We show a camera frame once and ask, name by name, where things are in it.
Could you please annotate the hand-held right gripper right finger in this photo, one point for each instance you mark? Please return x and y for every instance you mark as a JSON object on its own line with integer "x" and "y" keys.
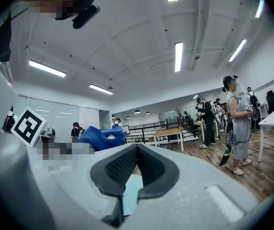
{"x": 187, "y": 188}

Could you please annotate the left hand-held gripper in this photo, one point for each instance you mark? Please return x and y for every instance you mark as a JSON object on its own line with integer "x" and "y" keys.
{"x": 27, "y": 128}

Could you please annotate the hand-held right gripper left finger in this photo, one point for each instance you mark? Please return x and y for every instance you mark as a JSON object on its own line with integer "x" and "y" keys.
{"x": 112, "y": 174}

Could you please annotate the blue cloth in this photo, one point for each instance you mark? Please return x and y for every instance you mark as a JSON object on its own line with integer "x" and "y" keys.
{"x": 96, "y": 138}

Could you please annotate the wooden table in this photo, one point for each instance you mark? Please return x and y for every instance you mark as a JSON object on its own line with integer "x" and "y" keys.
{"x": 168, "y": 133}

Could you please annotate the black metal railing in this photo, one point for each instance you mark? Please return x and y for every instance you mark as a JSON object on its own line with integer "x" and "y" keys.
{"x": 151, "y": 128}

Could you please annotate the person's torso and legs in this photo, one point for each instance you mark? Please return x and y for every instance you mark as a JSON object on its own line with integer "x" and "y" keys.
{"x": 0, "y": 39}

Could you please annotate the white desk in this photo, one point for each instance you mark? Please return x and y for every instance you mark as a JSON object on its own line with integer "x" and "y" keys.
{"x": 273, "y": 118}

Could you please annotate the black office chair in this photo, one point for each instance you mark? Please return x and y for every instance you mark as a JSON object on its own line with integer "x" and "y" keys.
{"x": 272, "y": 102}

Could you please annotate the ceiling strip lights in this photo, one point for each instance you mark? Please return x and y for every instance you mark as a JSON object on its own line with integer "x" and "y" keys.
{"x": 178, "y": 56}

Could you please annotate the black head-mounted camera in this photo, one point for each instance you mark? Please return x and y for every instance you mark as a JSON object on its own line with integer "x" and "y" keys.
{"x": 86, "y": 17}

